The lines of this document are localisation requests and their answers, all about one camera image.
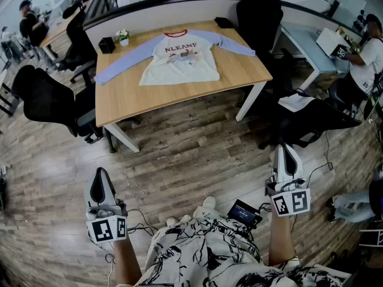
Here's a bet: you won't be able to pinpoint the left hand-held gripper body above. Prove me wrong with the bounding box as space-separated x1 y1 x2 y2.
85 199 129 245

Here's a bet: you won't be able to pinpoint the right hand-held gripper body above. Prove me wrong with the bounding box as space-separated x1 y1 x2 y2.
265 175 312 218

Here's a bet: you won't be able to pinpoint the white and blue raglan shirt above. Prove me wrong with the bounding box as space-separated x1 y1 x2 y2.
94 28 257 86

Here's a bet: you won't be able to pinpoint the person's right forearm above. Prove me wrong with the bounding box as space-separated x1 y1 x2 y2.
268 212 297 267

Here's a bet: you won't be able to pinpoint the person's left forearm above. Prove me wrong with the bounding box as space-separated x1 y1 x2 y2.
113 237 143 287

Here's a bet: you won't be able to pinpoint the black screen device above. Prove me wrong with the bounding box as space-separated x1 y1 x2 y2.
227 199 263 230

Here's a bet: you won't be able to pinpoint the black office chair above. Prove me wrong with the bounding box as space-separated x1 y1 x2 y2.
52 3 98 86
259 94 363 151
236 0 297 101
10 65 104 145

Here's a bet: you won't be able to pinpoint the white paper sheet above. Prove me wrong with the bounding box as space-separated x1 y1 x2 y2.
277 93 315 113

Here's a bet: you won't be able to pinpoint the person's patterned white blouse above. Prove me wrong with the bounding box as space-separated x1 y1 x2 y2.
116 206 352 287

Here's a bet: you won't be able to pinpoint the light blue desk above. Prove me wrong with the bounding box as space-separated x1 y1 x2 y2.
279 22 352 91

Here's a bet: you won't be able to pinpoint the white box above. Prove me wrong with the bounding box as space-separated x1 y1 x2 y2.
316 28 349 57

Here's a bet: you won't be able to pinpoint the black pen holder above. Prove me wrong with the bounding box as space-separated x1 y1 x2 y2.
98 36 116 55

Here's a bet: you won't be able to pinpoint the black pouch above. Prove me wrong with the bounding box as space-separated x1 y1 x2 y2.
214 16 235 29

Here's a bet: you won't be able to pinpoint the white potted flowers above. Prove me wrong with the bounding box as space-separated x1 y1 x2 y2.
115 28 130 47

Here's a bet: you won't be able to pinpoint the wooden desk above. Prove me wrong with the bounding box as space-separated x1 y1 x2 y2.
38 0 92 62

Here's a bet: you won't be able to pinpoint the white desk partition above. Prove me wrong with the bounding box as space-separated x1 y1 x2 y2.
82 0 373 52

